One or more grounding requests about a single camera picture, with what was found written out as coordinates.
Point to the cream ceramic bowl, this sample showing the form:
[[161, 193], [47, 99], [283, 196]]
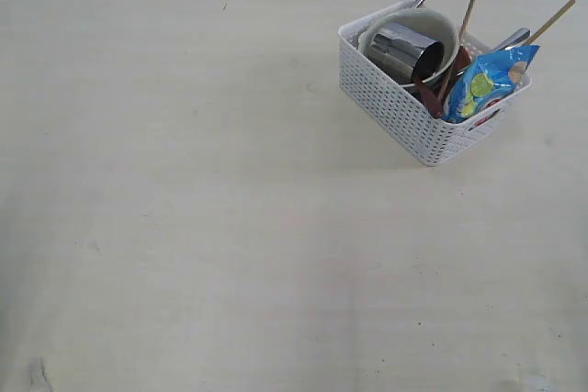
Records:
[[425, 21]]

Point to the red-brown wooden spoon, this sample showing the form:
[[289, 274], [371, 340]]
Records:
[[428, 98]]

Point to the white plastic woven basket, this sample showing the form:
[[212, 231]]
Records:
[[431, 141]]

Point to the wooden chopstick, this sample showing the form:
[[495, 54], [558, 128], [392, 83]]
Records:
[[550, 22], [451, 69]]

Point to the stainless steel cup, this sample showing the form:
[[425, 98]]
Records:
[[402, 52]]

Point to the red-brown wooden bowl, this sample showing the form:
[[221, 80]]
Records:
[[463, 61]]

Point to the stainless steel spoon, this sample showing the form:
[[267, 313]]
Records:
[[516, 38]]

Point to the blue snack bag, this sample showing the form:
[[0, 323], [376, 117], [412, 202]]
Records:
[[489, 79]]

